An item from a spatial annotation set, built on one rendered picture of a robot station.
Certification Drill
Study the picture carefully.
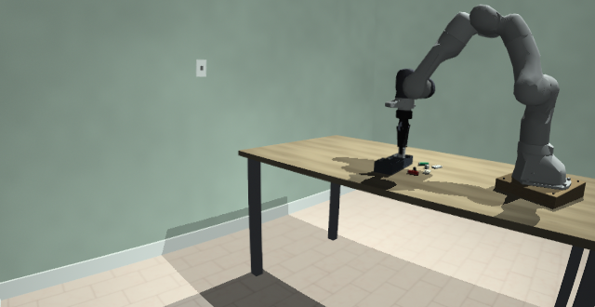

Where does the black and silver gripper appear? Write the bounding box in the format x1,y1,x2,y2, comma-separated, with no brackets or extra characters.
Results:
396,110,413,158

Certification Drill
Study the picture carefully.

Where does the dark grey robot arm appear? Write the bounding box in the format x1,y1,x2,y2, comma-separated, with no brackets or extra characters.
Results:
385,5,572,190

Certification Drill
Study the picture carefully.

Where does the dark grey rack of three bins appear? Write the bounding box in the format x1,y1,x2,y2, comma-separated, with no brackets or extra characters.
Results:
374,153,413,175

